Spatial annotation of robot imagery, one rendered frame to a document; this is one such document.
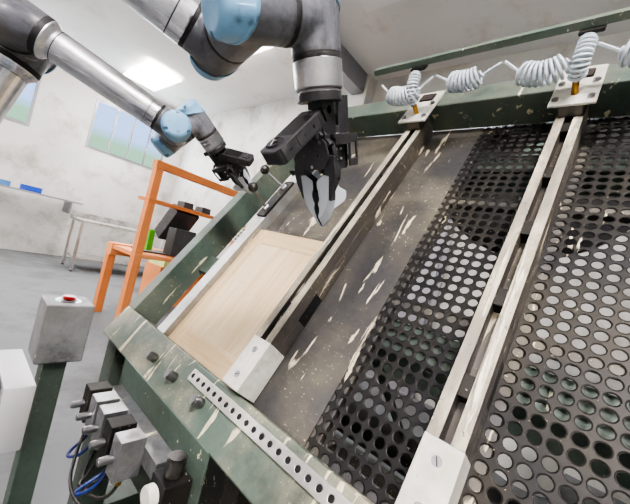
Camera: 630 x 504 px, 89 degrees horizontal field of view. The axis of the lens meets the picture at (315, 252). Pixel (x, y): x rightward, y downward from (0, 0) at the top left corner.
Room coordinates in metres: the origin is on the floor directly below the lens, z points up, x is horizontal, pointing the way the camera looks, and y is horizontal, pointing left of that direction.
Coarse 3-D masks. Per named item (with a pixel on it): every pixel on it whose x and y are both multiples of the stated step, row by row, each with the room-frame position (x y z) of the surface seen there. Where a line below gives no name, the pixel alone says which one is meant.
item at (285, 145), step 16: (304, 112) 0.50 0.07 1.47; (320, 112) 0.48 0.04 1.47; (288, 128) 0.48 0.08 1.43; (304, 128) 0.47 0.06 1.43; (320, 128) 0.49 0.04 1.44; (272, 144) 0.45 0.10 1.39; (288, 144) 0.45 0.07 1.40; (304, 144) 0.47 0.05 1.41; (272, 160) 0.46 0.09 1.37; (288, 160) 0.45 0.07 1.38
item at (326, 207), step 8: (328, 176) 0.51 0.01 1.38; (320, 184) 0.52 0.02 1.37; (328, 184) 0.51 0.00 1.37; (320, 192) 0.53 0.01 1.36; (328, 192) 0.51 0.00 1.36; (336, 192) 0.54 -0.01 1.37; (344, 192) 0.56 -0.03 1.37; (320, 200) 0.53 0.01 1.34; (328, 200) 0.52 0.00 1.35; (336, 200) 0.55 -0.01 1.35; (344, 200) 0.56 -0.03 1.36; (320, 208) 0.54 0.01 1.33; (328, 208) 0.53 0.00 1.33; (320, 216) 0.54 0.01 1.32; (328, 216) 0.54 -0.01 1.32
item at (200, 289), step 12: (288, 192) 1.28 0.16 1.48; (276, 204) 1.25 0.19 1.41; (276, 216) 1.26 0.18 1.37; (252, 228) 1.20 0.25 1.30; (264, 228) 1.23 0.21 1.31; (240, 240) 1.18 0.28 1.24; (228, 252) 1.16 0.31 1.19; (240, 252) 1.17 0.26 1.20; (216, 264) 1.14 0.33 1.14; (228, 264) 1.14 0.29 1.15; (204, 276) 1.12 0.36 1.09; (216, 276) 1.11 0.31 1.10; (204, 288) 1.08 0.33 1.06; (192, 300) 1.06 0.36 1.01; (180, 312) 1.04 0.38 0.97; (168, 324) 1.03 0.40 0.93
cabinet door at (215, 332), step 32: (256, 256) 1.11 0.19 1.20; (288, 256) 1.04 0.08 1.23; (224, 288) 1.07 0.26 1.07; (256, 288) 1.00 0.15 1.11; (288, 288) 0.93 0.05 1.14; (192, 320) 1.02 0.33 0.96; (224, 320) 0.96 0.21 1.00; (256, 320) 0.90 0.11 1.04; (192, 352) 0.92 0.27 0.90; (224, 352) 0.87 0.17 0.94
